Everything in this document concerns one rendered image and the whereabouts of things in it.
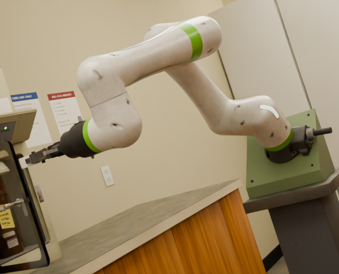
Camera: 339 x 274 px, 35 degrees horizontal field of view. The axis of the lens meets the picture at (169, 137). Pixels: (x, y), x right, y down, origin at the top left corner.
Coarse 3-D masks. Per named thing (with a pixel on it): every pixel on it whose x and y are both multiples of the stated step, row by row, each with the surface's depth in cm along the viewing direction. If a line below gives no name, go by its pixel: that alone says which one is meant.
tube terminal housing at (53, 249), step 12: (0, 72) 204; (0, 84) 203; (0, 96) 201; (12, 108) 204; (24, 144) 205; (24, 156) 203; (24, 168) 205; (36, 180) 204; (36, 192) 203; (36, 204) 205; (48, 216) 204; (48, 228) 203; (48, 240) 205; (48, 252) 200; (60, 252) 204
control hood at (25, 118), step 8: (16, 112) 191; (24, 112) 194; (32, 112) 197; (0, 120) 185; (8, 120) 189; (16, 120) 192; (24, 120) 196; (32, 120) 200; (16, 128) 195; (24, 128) 198; (16, 136) 197; (24, 136) 201
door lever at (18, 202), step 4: (16, 200) 161; (20, 200) 160; (4, 204) 158; (8, 204) 157; (12, 204) 158; (16, 204) 160; (20, 204) 160; (0, 208) 159; (4, 208) 157; (8, 208) 157
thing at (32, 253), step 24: (0, 144) 161; (0, 168) 164; (0, 192) 166; (24, 192) 158; (24, 216) 161; (0, 240) 172; (24, 240) 163; (0, 264) 175; (24, 264) 166; (48, 264) 158
